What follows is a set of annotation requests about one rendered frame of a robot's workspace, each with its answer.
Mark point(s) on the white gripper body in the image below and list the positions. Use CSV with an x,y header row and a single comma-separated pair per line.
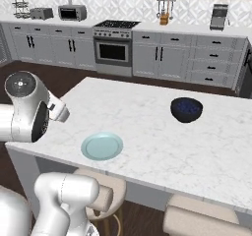
x,y
60,111

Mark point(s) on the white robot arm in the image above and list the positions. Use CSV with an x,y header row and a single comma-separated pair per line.
x,y
23,115

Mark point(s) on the light blue plate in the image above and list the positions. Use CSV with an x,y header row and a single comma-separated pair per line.
x,y
102,146

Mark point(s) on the silver toaster oven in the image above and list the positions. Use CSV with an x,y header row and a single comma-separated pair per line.
x,y
72,13

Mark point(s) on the silver toaster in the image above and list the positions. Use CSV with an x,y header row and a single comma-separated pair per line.
x,y
41,13

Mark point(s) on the grey base cupboard run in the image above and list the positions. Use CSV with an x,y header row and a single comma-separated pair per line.
x,y
52,48

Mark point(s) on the stainless steel stove oven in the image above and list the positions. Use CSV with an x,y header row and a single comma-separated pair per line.
x,y
113,49

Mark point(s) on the beige round stool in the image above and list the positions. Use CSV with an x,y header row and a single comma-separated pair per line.
x,y
200,218
114,184

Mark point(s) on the dark blue bowl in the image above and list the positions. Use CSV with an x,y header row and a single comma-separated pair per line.
x,y
186,109

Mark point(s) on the grey cupboard and drawer run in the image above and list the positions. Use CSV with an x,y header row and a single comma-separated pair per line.
x,y
187,58

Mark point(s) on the wooden knife block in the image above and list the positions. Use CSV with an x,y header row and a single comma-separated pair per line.
x,y
164,19

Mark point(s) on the grey coffee machine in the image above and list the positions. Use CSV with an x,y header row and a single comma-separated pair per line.
x,y
219,17

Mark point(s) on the dark dishwasher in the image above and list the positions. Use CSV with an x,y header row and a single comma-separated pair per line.
x,y
246,72

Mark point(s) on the rail with hanging tools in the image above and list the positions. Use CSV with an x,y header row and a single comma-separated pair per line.
x,y
165,4

